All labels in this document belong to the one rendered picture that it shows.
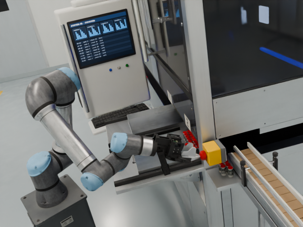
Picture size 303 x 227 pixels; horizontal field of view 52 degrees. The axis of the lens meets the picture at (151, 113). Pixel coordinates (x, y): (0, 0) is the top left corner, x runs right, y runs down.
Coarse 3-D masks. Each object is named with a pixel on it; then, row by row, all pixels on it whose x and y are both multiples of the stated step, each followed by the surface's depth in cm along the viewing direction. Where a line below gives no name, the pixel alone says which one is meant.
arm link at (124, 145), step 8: (112, 136) 117; (120, 136) 115; (128, 136) 116; (136, 136) 117; (112, 144) 115; (120, 144) 114; (128, 144) 114; (136, 144) 115; (120, 152) 116; (128, 152) 116; (136, 152) 116
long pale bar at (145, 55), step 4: (136, 0) 177; (136, 4) 178; (136, 8) 179; (136, 12) 180; (136, 16) 181; (140, 16) 182; (140, 20) 182; (140, 24) 183; (140, 28) 184; (140, 32) 185; (140, 36) 186; (144, 40) 187; (144, 44) 188; (144, 48) 189; (144, 52) 190; (152, 52) 192; (144, 56) 191; (144, 60) 193; (148, 60) 194
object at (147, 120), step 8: (168, 104) 195; (144, 112) 194; (152, 112) 195; (160, 112) 195; (168, 112) 193; (176, 112) 191; (128, 120) 185; (136, 120) 191; (144, 120) 189; (152, 120) 187; (160, 120) 186; (168, 120) 184; (176, 120) 182; (136, 128) 182; (144, 128) 180; (152, 128) 178; (160, 128) 171
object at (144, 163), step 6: (174, 132) 164; (180, 132) 165; (138, 156) 155; (144, 156) 154; (150, 156) 154; (156, 156) 153; (138, 162) 151; (144, 162) 150; (150, 162) 149; (156, 162) 148; (168, 162) 147; (174, 162) 141; (180, 162) 141; (138, 168) 146; (144, 168) 145; (150, 168) 140; (156, 168) 140
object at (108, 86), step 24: (72, 0) 204; (96, 0) 197; (120, 0) 201; (72, 24) 195; (96, 24) 201; (120, 24) 206; (72, 48) 201; (96, 48) 206; (120, 48) 212; (96, 72) 212; (120, 72) 218; (144, 72) 225; (96, 96) 219; (120, 96) 225; (144, 96) 232
